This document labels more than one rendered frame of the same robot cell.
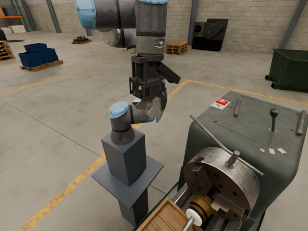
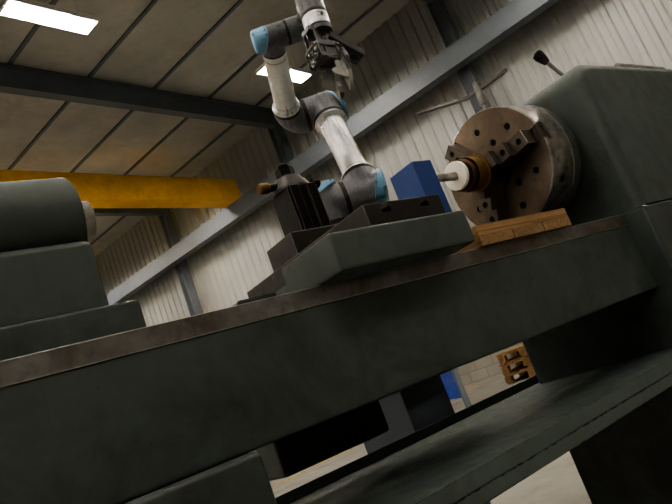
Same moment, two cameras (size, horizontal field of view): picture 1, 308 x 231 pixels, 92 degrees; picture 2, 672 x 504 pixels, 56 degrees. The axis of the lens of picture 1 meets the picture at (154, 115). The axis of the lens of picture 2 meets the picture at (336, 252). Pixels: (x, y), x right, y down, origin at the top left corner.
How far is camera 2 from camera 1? 160 cm
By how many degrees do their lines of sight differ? 47
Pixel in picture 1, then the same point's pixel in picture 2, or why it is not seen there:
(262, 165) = (545, 96)
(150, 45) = (313, 15)
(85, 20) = (258, 39)
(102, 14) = (272, 30)
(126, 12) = (292, 22)
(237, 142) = not seen: hidden behind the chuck
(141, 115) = (358, 182)
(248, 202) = (521, 113)
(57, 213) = not seen: outside the picture
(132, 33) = (315, 99)
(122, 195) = not seen: hidden behind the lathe
